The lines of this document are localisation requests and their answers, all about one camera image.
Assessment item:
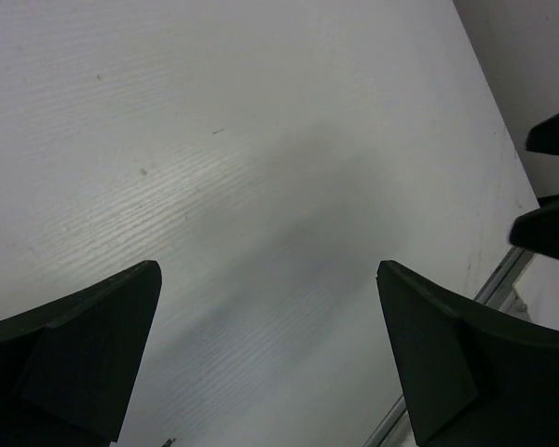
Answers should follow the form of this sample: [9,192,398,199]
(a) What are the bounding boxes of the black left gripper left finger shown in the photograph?
[0,261,161,446]

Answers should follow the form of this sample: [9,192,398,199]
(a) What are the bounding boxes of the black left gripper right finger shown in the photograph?
[375,259,559,447]

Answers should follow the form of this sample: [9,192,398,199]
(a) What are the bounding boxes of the aluminium front table rail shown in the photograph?
[365,248,534,446]

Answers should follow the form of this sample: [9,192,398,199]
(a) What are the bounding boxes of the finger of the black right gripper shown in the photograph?
[509,200,559,261]
[525,113,559,156]

